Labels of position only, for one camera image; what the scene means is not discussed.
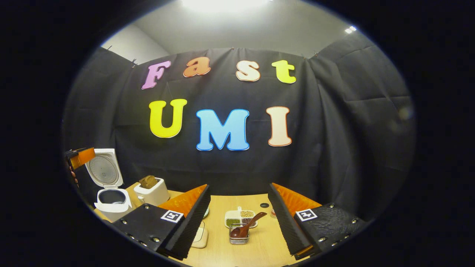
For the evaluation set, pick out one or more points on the white rice cooker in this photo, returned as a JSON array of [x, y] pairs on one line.
[[111, 209]]

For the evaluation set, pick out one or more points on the cream rectangular tray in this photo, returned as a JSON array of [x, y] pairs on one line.
[[200, 237]]

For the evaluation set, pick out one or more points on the pale green plate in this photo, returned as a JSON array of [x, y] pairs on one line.
[[206, 213]]

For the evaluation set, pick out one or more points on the brown wooden spoon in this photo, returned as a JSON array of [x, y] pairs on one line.
[[239, 231]]

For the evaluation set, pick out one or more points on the white divided bean dish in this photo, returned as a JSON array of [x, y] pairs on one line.
[[233, 216]]

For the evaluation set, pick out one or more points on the brown toast slice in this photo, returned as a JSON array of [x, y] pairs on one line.
[[153, 181], [144, 182]]

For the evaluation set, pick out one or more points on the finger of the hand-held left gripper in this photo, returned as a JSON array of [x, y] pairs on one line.
[[83, 157]]

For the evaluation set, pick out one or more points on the white toaster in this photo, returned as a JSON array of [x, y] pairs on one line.
[[156, 194]]

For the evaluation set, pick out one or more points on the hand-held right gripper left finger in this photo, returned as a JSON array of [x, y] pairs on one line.
[[193, 222]]

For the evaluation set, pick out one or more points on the large ceiling light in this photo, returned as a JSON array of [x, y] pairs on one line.
[[222, 4]]

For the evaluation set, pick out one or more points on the clear chopstick holder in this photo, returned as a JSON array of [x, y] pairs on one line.
[[239, 241]]

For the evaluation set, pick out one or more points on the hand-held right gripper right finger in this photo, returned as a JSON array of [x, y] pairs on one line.
[[287, 226]]

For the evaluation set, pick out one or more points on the small ceiling light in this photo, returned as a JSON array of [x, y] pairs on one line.
[[350, 29]]

